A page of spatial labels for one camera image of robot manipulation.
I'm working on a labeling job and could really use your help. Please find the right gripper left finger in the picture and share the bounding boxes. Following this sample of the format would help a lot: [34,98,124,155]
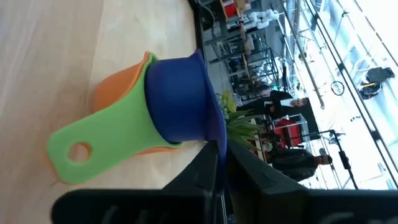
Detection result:
[161,140,220,192]

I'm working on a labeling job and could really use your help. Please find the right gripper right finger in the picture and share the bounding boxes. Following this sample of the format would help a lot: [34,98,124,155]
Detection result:
[226,139,308,192]

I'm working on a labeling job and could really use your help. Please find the dark blue measuring cup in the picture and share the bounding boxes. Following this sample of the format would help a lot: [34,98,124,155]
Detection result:
[144,49,228,187]

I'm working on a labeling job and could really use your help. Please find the green measuring cup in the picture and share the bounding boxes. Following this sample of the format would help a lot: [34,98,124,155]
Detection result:
[46,52,184,185]

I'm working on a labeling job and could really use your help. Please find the orange measuring cup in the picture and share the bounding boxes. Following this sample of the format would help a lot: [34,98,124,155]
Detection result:
[44,50,184,187]

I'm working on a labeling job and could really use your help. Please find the person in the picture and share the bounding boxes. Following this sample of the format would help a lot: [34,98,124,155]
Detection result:
[266,147,333,183]
[238,89,321,139]

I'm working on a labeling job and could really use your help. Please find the potted succulent plant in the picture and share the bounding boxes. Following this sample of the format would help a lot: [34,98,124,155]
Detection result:
[216,90,267,153]

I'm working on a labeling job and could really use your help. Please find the red tool cart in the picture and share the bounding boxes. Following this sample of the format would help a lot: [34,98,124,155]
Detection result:
[272,117,309,149]

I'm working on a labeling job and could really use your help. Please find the black gantry stand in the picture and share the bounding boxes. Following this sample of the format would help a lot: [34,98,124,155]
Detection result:
[300,129,360,190]

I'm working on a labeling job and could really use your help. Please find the white humanoid robot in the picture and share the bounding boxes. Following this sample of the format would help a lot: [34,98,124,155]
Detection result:
[245,8,280,30]

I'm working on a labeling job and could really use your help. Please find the black metal table frame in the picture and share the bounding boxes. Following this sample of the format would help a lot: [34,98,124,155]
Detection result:
[191,0,208,60]

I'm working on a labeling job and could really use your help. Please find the black ceiling cable reel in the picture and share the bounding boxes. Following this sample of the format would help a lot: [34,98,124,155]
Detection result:
[359,67,396,98]

